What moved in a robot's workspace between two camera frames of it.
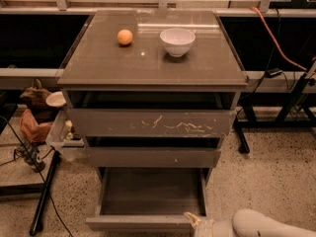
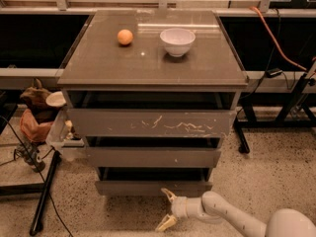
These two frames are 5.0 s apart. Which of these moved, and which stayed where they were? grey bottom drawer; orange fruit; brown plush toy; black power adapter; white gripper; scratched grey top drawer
Moved: grey bottom drawer; white gripper
Stayed: orange fruit; black power adapter; scratched grey top drawer; brown plush toy
